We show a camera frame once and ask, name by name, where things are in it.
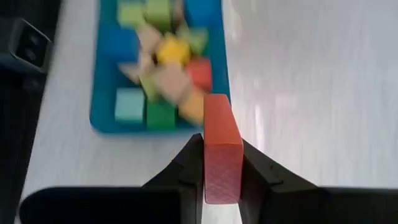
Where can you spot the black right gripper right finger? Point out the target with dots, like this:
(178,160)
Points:
(258,177)

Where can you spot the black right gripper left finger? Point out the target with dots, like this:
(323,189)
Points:
(189,174)

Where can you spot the long red block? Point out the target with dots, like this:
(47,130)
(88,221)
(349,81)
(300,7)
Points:
(222,140)

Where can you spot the small green block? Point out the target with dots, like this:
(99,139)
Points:
(160,113)

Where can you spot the small orange block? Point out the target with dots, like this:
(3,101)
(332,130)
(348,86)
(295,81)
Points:
(192,105)

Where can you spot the small teal block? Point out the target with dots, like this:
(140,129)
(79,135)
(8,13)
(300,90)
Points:
(130,104)

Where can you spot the small tan block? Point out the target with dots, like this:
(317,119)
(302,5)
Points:
(136,67)
(149,37)
(172,82)

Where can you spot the small red block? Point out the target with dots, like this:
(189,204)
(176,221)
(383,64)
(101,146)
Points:
(200,73)

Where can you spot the small yellow block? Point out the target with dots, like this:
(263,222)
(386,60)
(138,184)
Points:
(172,49)

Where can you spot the teal plastic tray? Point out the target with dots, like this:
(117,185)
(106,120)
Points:
(105,77)

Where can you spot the black table frame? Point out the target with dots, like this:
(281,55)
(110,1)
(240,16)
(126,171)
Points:
(18,124)

